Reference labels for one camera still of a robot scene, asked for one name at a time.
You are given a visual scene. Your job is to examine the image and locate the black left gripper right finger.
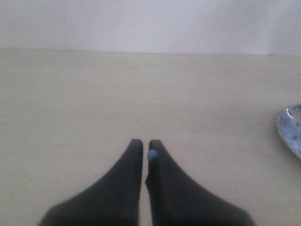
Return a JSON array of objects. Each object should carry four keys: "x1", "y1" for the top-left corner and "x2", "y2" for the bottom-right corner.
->
[{"x1": 145, "y1": 140, "x2": 256, "y2": 226}]

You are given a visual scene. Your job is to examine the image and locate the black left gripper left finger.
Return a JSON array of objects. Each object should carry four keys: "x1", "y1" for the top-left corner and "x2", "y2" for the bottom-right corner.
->
[{"x1": 40, "y1": 139, "x2": 143, "y2": 226}]

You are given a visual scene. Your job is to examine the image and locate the steel plate with soap blobs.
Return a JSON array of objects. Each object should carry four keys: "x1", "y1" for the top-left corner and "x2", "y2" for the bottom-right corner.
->
[{"x1": 276, "y1": 104, "x2": 301, "y2": 159}]

